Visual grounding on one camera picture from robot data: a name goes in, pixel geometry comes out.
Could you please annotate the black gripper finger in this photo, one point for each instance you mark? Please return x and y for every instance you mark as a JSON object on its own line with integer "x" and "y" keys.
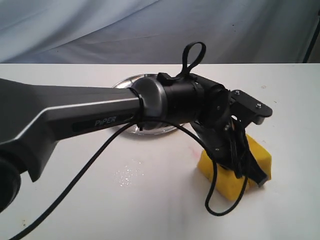
{"x": 254, "y": 172}

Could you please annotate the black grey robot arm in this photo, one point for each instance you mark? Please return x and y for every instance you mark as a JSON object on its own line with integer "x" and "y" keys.
{"x": 34, "y": 118}

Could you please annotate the grey backdrop cloth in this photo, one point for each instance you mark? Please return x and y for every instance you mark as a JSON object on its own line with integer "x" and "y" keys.
{"x": 155, "y": 31}

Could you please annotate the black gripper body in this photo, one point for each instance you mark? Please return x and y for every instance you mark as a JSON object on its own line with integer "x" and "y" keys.
{"x": 228, "y": 148}

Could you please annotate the yellow sponge block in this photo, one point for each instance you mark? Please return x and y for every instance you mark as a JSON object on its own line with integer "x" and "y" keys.
{"x": 227, "y": 184}

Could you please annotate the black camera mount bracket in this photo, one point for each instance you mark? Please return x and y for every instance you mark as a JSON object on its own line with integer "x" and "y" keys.
{"x": 247, "y": 109}

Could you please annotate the round steel plate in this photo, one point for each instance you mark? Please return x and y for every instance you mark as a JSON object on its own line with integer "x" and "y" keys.
{"x": 154, "y": 102}

